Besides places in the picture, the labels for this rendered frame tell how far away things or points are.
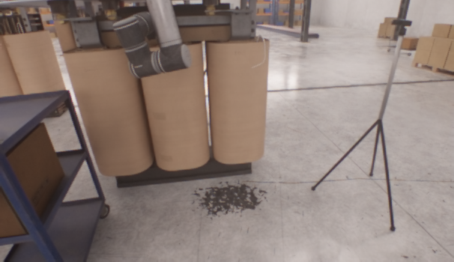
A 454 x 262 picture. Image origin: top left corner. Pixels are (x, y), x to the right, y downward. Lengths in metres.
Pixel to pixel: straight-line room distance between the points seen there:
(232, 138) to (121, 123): 0.75
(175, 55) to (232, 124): 0.73
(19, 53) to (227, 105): 2.82
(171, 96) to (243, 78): 0.47
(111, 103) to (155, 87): 0.29
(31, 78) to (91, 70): 2.23
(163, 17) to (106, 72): 0.61
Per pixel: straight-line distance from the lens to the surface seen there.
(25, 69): 3.72
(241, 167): 1.97
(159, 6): 1.05
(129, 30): 1.08
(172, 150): 1.66
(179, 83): 1.46
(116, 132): 1.65
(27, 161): 1.20
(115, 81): 1.53
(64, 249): 1.63
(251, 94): 1.53
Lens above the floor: 1.25
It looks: 25 degrees down
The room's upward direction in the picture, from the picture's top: 2 degrees counter-clockwise
